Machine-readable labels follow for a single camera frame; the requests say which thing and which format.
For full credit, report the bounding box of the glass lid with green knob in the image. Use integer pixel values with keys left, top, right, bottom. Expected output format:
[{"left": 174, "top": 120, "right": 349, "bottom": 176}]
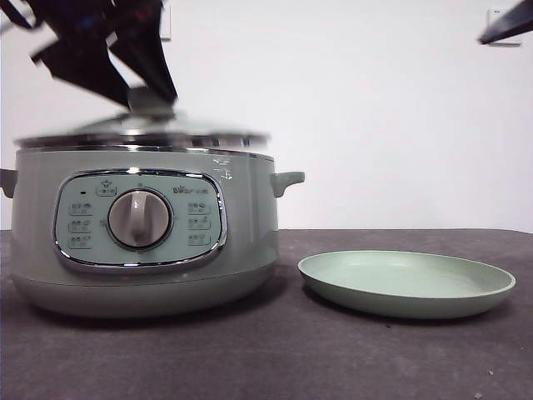
[{"left": 12, "top": 86, "right": 272, "bottom": 150}]

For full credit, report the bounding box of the pale green electric steamer pot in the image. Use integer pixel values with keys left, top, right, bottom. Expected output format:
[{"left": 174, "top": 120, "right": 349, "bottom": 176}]
[{"left": 0, "top": 144, "right": 306, "bottom": 320}]

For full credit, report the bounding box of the pale green round plate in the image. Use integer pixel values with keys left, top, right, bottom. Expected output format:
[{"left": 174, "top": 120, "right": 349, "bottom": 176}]
[{"left": 297, "top": 249, "right": 517, "bottom": 320}]

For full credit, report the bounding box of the white wall socket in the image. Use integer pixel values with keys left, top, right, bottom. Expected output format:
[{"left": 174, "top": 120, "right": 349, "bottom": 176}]
[
  {"left": 160, "top": 5, "right": 172, "bottom": 43},
  {"left": 486, "top": 7, "right": 522, "bottom": 48}
]

